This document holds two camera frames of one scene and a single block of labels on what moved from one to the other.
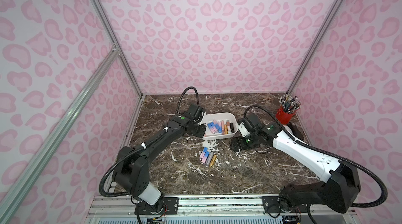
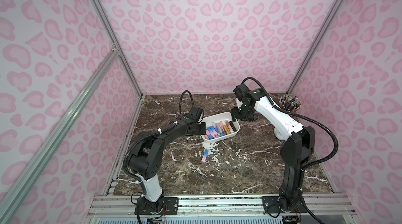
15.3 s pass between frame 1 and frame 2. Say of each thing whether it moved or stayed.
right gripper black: moved
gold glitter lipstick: moved
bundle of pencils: stayed
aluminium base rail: stayed
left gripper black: stayed
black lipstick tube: stayed
